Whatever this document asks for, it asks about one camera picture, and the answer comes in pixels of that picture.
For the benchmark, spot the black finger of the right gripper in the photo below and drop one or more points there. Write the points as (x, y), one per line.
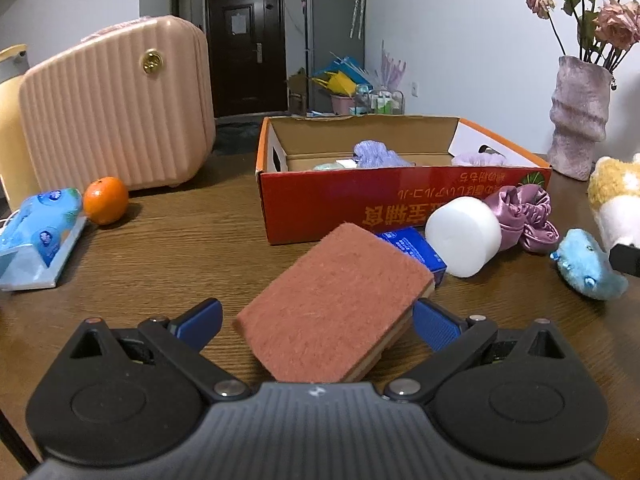
(625, 259)

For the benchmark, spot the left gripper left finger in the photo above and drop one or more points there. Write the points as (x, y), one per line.
(180, 342)

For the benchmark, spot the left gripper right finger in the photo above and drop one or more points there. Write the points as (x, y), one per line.
(455, 343)

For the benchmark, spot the blue plush toy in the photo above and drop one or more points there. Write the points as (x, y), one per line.
(584, 266)

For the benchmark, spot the yellow white plush dog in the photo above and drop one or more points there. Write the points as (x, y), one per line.
(614, 199)

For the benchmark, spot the white foam cylinder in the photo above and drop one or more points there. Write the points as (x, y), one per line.
(466, 234)

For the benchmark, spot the purple satin scrunchie bonnet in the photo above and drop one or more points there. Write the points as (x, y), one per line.
(523, 215)

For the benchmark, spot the red scouring sponge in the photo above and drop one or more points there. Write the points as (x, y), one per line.
(331, 315)

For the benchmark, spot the fluffy lilac headband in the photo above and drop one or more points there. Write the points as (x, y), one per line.
(485, 159)

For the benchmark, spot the lilac knitted cloth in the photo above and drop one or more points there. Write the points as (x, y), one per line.
(371, 154)

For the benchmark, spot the iridescent plastic bag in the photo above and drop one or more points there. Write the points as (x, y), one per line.
(337, 165)

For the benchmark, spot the blue small packet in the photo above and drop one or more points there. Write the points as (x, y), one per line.
(412, 243)

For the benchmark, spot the orange tangerine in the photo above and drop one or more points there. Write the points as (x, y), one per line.
(105, 201)

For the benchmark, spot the mauve textured vase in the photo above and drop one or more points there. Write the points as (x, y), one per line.
(579, 112)

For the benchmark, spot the blue tissue pack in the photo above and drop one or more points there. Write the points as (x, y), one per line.
(38, 239)

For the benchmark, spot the orange cardboard box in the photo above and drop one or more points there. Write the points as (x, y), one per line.
(301, 205)

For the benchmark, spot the dried pink rose bouquet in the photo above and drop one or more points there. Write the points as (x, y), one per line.
(606, 31)

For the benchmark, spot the yellow thermos jug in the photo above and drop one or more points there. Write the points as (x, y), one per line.
(18, 179)

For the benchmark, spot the pink ribbed suitcase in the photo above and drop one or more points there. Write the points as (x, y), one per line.
(133, 102)

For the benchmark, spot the yellow and blue bags pile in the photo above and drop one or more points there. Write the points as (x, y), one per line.
(343, 77)

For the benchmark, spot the dark brown entrance door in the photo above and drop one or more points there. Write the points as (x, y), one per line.
(247, 56)

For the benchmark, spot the grey metal cabinet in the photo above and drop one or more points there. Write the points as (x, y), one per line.
(327, 27)

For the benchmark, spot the wire trolley with bottles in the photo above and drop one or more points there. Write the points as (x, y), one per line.
(380, 102)

